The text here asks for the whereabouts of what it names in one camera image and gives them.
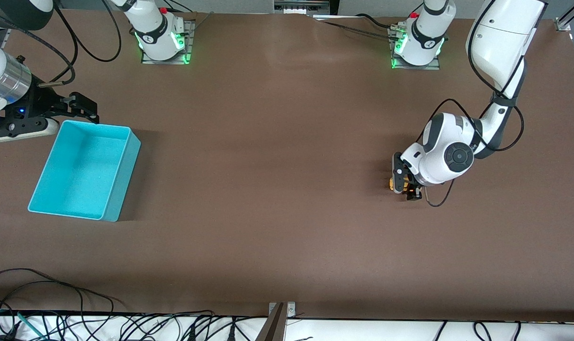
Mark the yellow beetle toy car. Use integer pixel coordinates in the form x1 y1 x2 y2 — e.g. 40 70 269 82
388 178 418 194

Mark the turquoise plastic bin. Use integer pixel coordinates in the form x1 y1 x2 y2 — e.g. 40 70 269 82
27 120 142 222

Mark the grey metal bar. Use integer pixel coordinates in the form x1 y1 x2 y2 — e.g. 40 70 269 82
255 303 286 341

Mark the grey metal device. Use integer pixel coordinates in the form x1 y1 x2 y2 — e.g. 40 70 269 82
274 0 332 15

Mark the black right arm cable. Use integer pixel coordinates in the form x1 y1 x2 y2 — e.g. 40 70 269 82
0 0 123 89

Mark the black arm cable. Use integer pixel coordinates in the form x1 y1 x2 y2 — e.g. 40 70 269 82
425 0 525 208
0 0 123 89

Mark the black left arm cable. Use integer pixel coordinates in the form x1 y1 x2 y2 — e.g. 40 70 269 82
425 0 525 208

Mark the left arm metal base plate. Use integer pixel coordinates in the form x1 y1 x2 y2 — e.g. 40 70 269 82
391 26 441 71

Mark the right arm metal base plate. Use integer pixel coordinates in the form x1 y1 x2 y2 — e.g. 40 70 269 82
141 20 195 65

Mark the thin black table cable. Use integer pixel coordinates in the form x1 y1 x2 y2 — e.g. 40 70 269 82
313 14 396 41

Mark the long looping black cable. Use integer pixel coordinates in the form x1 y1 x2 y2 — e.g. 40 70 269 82
0 268 115 315

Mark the small metal bracket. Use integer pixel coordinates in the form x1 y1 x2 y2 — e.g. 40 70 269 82
268 302 296 319

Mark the aluminium frame profile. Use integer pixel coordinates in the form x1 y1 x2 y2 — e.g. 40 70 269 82
555 0 574 33

